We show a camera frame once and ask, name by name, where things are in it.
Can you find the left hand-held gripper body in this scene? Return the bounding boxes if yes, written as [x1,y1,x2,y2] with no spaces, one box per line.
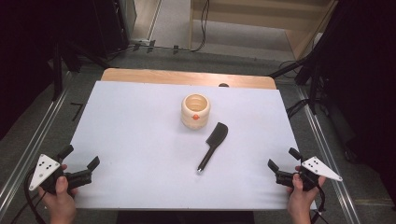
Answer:
[28,153,93,195]

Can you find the black hanging cable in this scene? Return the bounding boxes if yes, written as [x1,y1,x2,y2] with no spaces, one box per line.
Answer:
[190,0,210,53]

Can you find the black toy cleaver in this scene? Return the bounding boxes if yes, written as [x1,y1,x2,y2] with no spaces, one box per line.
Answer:
[196,121,229,174]

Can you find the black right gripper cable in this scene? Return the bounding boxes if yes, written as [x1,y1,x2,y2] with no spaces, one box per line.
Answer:
[310,184,328,224]

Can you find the black metal stand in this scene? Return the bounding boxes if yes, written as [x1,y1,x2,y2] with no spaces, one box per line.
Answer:
[268,46,325,116]
[50,38,110,103]

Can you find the dark cabinet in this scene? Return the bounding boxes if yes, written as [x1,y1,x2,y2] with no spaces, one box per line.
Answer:
[92,0,138,58]

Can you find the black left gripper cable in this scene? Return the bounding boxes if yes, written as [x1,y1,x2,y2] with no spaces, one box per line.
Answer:
[23,167,48,224]

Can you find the power strip with plugs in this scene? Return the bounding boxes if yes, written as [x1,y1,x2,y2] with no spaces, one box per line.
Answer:
[132,38,181,55]

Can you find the aluminium floor rail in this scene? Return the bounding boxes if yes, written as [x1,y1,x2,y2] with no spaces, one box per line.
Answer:
[0,72,74,210]
[297,86,362,224]

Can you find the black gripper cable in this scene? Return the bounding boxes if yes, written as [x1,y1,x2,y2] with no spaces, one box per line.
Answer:
[23,167,48,224]
[310,184,328,224]

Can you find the white table cover board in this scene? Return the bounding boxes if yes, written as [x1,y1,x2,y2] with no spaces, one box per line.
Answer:
[64,80,317,211]

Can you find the person's left hand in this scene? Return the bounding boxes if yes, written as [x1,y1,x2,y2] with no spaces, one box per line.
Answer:
[37,163,78,224]

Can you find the black floor cables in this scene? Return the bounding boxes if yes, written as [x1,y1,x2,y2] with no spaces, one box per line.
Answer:
[285,98,312,119]

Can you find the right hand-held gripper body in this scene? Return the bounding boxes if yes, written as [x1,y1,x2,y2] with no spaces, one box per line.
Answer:
[275,156,344,192]

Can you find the person's right hand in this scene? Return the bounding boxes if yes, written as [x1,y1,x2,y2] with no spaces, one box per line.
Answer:
[286,165,327,224]

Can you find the cream cup with orange dot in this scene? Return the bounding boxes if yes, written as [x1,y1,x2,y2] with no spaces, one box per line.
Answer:
[180,92,211,131]

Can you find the light wooden shelf unit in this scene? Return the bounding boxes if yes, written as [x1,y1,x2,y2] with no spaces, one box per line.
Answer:
[189,0,339,61]

